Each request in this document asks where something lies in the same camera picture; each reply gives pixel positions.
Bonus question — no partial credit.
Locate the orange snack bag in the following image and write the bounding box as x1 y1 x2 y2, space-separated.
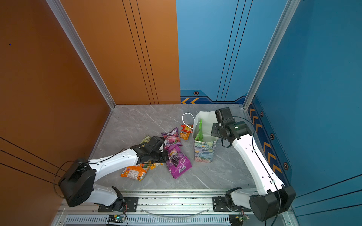
121 164 150 181

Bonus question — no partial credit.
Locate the purple grape candy bag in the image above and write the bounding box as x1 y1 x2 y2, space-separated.
166 144 192 179

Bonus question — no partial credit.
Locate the green Lays chips bag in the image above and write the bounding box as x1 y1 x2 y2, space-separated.
194 119 204 142

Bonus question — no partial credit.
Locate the colourful white paper bag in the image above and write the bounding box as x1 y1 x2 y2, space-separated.
182 111 218 163

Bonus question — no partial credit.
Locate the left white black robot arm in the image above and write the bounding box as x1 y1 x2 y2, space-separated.
58 136 168 212

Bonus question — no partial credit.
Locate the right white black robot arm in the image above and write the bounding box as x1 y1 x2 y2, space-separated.
211 121 296 221

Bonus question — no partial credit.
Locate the green yellow Fox's candy bag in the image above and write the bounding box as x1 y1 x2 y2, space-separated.
141 135 151 144

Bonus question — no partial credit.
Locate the purple small snack bag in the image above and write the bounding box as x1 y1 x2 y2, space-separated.
162 127 182 150

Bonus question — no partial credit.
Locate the small orange yellow snack pack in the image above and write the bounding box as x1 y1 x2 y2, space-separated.
149 163 163 170

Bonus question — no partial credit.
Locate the small orange cracker pack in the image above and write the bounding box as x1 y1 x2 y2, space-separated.
180 132 190 141

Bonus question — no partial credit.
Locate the small red snack pack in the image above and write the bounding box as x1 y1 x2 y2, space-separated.
182 124 193 133

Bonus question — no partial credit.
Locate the left green circuit board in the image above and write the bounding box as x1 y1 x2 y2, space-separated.
107 215 127 225

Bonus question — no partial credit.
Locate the green circuit board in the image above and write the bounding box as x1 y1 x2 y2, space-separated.
107 215 127 225
229 214 250 226

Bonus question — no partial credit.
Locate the right green circuit board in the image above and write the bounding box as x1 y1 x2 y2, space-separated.
229 214 250 226

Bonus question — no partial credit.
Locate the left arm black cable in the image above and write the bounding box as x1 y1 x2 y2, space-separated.
52 148 126 198

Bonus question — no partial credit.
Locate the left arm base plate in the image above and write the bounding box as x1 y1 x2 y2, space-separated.
98 197 139 213

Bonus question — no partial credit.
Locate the aluminium rail frame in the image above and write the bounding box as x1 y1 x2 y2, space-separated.
52 189 298 226

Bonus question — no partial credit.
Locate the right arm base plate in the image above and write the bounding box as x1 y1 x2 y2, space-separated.
212 196 251 213

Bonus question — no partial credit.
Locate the left aluminium corner post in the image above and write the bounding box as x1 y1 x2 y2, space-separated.
46 0 116 110

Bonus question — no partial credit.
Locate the aluminium corner post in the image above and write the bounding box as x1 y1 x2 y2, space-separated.
46 0 116 110
243 0 300 110

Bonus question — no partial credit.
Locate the right aluminium corner post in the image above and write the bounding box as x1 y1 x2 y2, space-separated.
243 0 300 110

